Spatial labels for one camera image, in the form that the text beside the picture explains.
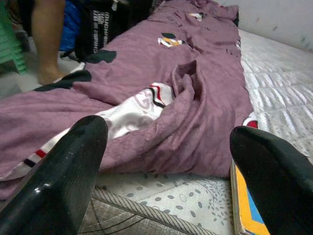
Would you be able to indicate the person in black shorts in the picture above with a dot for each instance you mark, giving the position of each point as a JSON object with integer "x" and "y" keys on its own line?
{"x": 47, "y": 44}

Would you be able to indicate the grey quilted mattress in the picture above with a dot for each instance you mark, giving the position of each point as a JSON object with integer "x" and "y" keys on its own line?
{"x": 276, "y": 85}

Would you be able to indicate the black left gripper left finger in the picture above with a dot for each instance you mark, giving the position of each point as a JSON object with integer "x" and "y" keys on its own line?
{"x": 53, "y": 178}

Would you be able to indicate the green plastic stool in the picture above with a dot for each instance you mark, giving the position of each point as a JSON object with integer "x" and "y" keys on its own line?
{"x": 9, "y": 41}

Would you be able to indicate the blue bag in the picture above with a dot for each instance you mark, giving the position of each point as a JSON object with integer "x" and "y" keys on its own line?
{"x": 71, "y": 24}

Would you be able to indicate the colourful children's book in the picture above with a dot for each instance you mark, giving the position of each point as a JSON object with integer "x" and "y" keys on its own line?
{"x": 240, "y": 203}

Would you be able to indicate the purple cartoon print blanket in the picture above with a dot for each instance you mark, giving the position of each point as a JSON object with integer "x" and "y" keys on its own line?
{"x": 146, "y": 73}

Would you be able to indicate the black bag with white print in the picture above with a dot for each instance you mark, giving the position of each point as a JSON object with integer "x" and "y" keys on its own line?
{"x": 122, "y": 22}

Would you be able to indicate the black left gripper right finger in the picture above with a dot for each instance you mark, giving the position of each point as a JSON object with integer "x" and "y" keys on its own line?
{"x": 278, "y": 178}

